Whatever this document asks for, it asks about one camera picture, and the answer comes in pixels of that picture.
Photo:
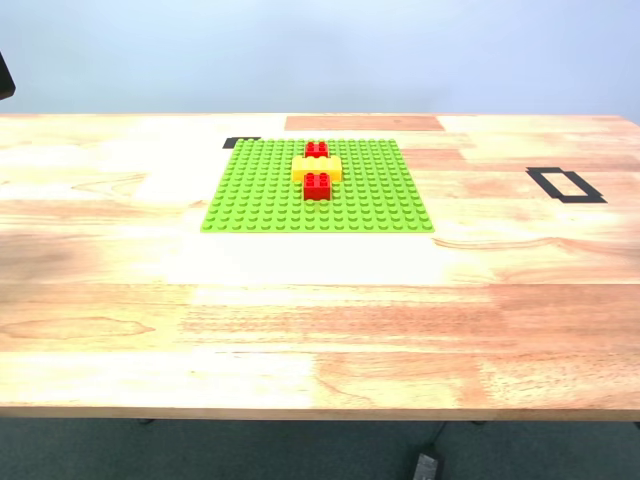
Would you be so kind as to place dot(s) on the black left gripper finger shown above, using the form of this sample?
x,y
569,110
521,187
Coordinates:
x,y
4,80

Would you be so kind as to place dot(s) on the yellow toy brick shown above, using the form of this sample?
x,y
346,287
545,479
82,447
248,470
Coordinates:
x,y
300,170

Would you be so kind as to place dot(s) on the red toy brick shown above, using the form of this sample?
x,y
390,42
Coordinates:
x,y
316,149
317,189

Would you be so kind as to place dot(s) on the green studded baseplate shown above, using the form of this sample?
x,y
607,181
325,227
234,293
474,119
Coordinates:
x,y
375,200

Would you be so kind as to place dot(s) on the black tape strip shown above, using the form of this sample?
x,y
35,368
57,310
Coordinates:
x,y
230,143

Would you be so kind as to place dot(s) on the black tape rectangle outline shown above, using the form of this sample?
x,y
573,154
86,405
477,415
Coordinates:
x,y
546,186

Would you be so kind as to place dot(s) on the grey power adapter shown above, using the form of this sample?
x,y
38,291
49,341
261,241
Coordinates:
x,y
426,467

